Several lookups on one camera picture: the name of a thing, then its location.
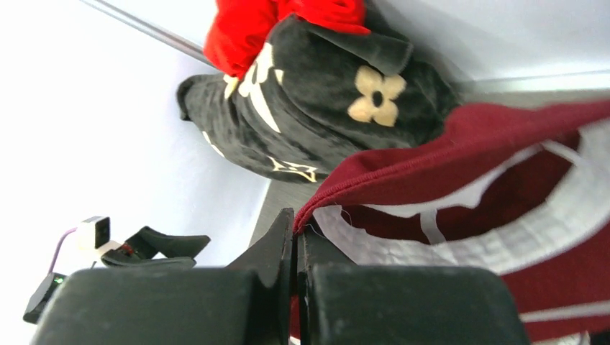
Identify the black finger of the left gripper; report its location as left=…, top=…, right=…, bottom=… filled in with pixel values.
left=101, top=251, right=196, bottom=268
left=124, top=226, right=211, bottom=259

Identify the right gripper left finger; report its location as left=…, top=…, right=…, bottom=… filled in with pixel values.
left=32, top=208, right=294, bottom=345

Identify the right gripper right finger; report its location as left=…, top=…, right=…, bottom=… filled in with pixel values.
left=297, top=231, right=529, bottom=344

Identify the dark red bucket hat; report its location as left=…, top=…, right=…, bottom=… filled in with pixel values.
left=294, top=101, right=609, bottom=344

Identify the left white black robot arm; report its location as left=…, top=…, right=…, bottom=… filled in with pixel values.
left=22, top=218, right=211, bottom=324

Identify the black floral plush blanket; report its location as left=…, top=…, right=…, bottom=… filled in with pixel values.
left=177, top=11, right=460, bottom=183

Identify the red cloth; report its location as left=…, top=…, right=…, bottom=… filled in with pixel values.
left=202, top=0, right=370, bottom=78

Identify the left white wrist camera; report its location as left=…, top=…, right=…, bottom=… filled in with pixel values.
left=75, top=216, right=121, bottom=261

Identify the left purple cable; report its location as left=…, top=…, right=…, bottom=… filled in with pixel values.
left=47, top=226, right=80, bottom=275

